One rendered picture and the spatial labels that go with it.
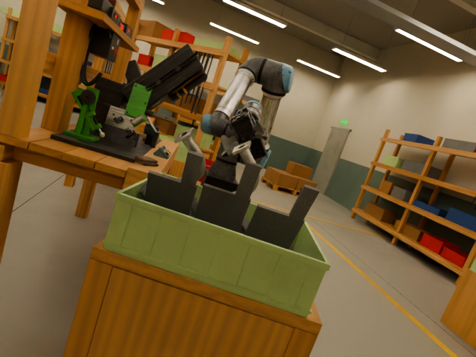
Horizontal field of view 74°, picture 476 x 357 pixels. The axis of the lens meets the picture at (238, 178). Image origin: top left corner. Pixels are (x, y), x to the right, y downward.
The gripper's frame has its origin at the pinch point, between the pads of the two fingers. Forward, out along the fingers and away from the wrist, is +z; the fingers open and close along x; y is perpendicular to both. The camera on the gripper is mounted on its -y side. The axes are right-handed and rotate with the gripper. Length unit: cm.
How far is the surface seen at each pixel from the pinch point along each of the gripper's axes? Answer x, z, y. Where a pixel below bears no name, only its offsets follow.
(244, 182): -3.1, 6.1, -7.0
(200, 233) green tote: -16.6, 19.2, -10.5
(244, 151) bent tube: 0.6, 2.7, 0.5
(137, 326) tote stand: -44, 31, -26
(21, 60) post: -77, -37, 61
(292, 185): -128, -607, -343
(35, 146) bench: -91, -27, 30
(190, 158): -12.2, 8.6, 6.9
